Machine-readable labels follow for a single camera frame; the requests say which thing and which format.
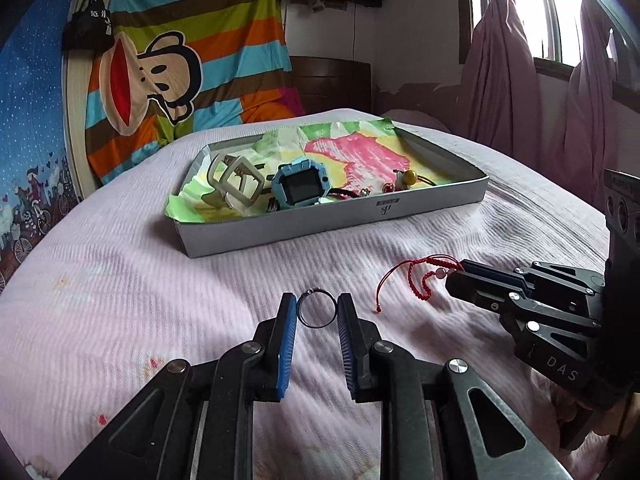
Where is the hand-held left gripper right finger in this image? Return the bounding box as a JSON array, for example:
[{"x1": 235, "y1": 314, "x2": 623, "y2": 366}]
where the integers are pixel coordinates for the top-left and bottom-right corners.
[{"x1": 336, "y1": 292, "x2": 571, "y2": 480}]

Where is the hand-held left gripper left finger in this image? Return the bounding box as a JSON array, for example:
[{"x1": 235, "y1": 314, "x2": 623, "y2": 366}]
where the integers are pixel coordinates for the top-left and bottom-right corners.
[{"x1": 60, "y1": 292, "x2": 299, "y2": 480}]

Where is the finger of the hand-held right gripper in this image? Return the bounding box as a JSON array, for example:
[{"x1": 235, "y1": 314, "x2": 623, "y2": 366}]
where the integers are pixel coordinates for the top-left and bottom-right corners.
[
  {"x1": 460, "y1": 260, "x2": 603, "y2": 298},
  {"x1": 445, "y1": 270, "x2": 598, "y2": 331}
]

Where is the silver ring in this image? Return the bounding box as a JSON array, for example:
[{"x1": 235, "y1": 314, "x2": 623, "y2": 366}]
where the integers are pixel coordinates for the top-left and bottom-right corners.
[{"x1": 298, "y1": 290, "x2": 342, "y2": 328}]

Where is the red cord bracelet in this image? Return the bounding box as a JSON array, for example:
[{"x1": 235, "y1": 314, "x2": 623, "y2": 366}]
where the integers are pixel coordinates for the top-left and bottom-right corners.
[{"x1": 374, "y1": 256, "x2": 466, "y2": 311}]

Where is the grey cardboard tray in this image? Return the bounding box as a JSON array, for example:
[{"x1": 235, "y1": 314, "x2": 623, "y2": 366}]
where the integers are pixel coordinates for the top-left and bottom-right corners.
[{"x1": 165, "y1": 117, "x2": 488, "y2": 259}]

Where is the blue smartwatch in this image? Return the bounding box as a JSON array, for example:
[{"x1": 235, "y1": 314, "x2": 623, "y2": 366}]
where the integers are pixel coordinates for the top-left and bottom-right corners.
[{"x1": 271, "y1": 158, "x2": 332, "y2": 209}]

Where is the beige hair claw clip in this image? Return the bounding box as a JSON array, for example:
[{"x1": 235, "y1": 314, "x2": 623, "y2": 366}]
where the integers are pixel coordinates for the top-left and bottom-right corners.
[{"x1": 202, "y1": 152, "x2": 266, "y2": 211}]

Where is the colourful printed cloth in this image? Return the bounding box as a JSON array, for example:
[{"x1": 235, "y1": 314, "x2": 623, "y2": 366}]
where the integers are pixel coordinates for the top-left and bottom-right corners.
[{"x1": 167, "y1": 117, "x2": 436, "y2": 223}]

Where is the window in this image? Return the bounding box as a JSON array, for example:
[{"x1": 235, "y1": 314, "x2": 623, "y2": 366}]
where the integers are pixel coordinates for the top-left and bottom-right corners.
[{"x1": 467, "y1": 0, "x2": 640, "y2": 106}]

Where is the blue dotted fabric wardrobe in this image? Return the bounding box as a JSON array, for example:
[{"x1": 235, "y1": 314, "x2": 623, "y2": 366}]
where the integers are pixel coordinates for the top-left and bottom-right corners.
[{"x1": 0, "y1": 0, "x2": 86, "y2": 291}]

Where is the striped monkey blanket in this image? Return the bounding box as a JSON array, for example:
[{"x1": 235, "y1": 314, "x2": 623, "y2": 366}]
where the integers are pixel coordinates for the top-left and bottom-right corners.
[{"x1": 82, "y1": 0, "x2": 306, "y2": 188}]

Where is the black tote bag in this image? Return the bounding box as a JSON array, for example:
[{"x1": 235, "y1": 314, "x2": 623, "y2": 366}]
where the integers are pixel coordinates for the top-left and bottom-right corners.
[{"x1": 61, "y1": 0, "x2": 116, "y2": 53}]

